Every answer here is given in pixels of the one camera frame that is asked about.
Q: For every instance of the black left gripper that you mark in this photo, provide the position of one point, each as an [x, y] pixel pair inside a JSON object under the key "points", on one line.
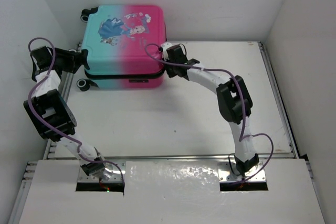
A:
{"points": [[72, 59]]}

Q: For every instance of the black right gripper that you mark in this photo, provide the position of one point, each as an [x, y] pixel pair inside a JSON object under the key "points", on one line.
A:
{"points": [[172, 73]]}

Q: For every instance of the pink and teal kids suitcase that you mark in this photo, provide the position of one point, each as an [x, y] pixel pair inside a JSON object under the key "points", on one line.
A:
{"points": [[115, 46]]}

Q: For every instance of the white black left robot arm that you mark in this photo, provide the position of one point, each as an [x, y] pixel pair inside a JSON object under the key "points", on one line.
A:
{"points": [[49, 112]]}

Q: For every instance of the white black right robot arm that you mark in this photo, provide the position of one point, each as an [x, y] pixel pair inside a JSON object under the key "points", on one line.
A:
{"points": [[233, 99]]}

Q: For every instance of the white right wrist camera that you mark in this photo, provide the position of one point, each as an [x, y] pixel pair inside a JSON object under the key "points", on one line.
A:
{"points": [[165, 46]]}

